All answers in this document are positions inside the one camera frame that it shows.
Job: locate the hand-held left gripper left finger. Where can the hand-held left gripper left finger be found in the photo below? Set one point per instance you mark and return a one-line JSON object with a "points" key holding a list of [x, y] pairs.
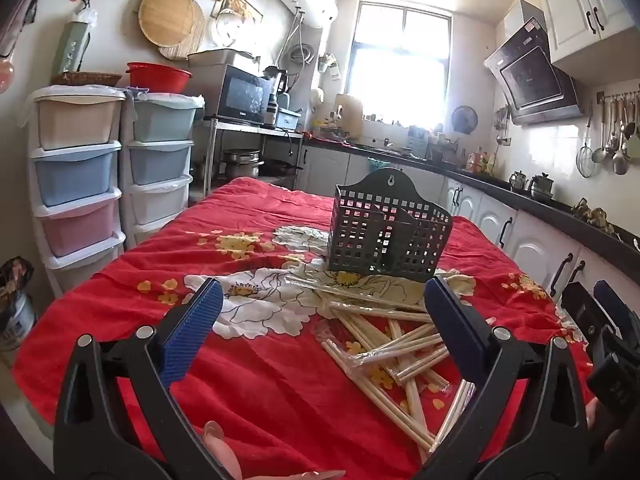
{"points": [[195, 330]]}

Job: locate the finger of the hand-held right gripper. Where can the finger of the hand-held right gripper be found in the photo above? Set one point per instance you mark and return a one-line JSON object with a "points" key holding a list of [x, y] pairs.
{"points": [[577, 305], [615, 305]]}

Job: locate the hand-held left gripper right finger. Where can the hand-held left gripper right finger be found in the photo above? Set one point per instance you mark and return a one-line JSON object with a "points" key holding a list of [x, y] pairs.
{"points": [[450, 320]]}

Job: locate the group of chopsticks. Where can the group of chopsticks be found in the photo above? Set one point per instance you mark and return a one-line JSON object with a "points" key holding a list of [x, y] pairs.
{"points": [[400, 355]]}

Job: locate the green plastic utensil basket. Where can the green plastic utensil basket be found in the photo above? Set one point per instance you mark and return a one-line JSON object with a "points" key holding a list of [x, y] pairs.
{"points": [[380, 245]]}

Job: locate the row of hanging kitchen utensils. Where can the row of hanging kitchen utensils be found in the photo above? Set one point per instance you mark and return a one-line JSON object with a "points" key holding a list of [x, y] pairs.
{"points": [[617, 135]]}

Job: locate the person's right hand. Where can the person's right hand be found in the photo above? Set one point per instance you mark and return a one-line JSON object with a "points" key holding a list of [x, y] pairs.
{"points": [[594, 415]]}

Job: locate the person's left hand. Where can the person's left hand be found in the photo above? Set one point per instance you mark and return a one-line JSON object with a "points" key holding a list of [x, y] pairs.
{"points": [[220, 442]]}

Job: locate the white lower kitchen cabinets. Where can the white lower kitchen cabinets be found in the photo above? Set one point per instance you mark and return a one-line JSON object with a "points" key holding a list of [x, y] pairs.
{"points": [[530, 245]]}

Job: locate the white kitchen cabinets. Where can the white kitchen cabinets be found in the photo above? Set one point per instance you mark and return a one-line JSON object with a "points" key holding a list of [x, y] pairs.
{"points": [[580, 5], [530, 245]]}

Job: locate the brown dried roots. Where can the brown dried roots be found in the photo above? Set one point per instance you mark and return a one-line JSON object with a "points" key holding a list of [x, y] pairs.
{"points": [[595, 215]]}

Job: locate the red floral blanket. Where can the red floral blanket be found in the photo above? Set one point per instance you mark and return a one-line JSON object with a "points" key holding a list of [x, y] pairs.
{"points": [[280, 385]]}

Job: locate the black kitchen countertop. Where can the black kitchen countertop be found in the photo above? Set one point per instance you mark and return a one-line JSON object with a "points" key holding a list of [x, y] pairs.
{"points": [[550, 207]]}

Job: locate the steel teapot with lid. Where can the steel teapot with lid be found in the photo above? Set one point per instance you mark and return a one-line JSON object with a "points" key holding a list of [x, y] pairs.
{"points": [[541, 186]]}

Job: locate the small steel kettle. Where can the small steel kettle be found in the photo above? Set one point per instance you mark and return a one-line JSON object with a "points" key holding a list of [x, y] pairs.
{"points": [[519, 181]]}

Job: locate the pastel drawer tower green top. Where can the pastel drawer tower green top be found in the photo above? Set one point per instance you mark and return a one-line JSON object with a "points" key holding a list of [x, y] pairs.
{"points": [[160, 165]]}

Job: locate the steel cooking pot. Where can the steel cooking pot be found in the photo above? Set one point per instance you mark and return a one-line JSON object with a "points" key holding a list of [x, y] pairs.
{"points": [[242, 162]]}

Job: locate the bucket with tools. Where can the bucket with tools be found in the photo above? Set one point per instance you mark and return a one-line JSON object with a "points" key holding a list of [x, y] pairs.
{"points": [[15, 310]]}

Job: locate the black frying pan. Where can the black frying pan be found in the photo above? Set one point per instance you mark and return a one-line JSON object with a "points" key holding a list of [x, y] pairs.
{"points": [[277, 166]]}

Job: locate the pastel drawer tower beige top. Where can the pastel drawer tower beige top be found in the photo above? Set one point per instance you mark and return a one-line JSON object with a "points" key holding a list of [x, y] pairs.
{"points": [[75, 175]]}

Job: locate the small black fan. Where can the small black fan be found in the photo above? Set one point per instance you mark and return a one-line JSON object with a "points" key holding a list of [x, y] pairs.
{"points": [[464, 119]]}

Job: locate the metal rack table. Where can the metal rack table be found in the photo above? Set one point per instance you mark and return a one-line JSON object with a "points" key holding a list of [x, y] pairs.
{"points": [[240, 127]]}

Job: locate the black range hood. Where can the black range hood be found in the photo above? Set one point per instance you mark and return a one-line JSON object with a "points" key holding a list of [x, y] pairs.
{"points": [[535, 80]]}

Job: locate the translucent plastic jug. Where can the translucent plastic jug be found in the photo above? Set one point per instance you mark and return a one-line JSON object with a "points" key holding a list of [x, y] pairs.
{"points": [[349, 112]]}

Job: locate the small grey storage box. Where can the small grey storage box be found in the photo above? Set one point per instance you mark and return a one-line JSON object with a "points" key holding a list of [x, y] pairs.
{"points": [[289, 119]]}

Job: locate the black microwave oven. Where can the black microwave oven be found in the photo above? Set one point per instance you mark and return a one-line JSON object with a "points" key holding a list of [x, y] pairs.
{"points": [[242, 95]]}

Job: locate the black blender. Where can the black blender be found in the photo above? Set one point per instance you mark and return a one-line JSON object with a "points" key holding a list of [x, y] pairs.
{"points": [[277, 90]]}

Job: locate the red plastic basin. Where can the red plastic basin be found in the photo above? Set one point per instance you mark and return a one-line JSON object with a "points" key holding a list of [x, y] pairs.
{"points": [[157, 77]]}

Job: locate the kitchen window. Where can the kitchen window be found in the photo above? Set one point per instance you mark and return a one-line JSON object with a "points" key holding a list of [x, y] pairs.
{"points": [[400, 65]]}

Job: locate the grey plastic box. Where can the grey plastic box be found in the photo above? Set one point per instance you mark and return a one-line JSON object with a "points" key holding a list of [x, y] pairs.
{"points": [[220, 57]]}

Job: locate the brown woven basket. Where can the brown woven basket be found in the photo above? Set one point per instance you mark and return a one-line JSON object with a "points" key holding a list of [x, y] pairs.
{"points": [[85, 79]]}

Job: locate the flat bamboo sieve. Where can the flat bamboo sieve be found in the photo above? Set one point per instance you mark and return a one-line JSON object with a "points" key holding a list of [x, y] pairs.
{"points": [[192, 49]]}

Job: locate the white upper kitchen cabinets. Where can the white upper kitchen cabinets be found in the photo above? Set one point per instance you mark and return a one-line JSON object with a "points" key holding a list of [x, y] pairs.
{"points": [[580, 5]]}

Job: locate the white hanging lid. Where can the white hanging lid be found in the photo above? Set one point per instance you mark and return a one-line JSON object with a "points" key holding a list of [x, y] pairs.
{"points": [[224, 27]]}

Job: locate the green hanging bag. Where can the green hanging bag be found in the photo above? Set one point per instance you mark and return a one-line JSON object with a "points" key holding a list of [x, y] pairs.
{"points": [[70, 47]]}

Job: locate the round bamboo tray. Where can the round bamboo tray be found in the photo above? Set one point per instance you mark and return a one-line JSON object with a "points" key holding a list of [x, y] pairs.
{"points": [[165, 15]]}

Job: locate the framed wall picture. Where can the framed wall picture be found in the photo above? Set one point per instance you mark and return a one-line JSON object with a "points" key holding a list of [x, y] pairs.
{"points": [[245, 5]]}

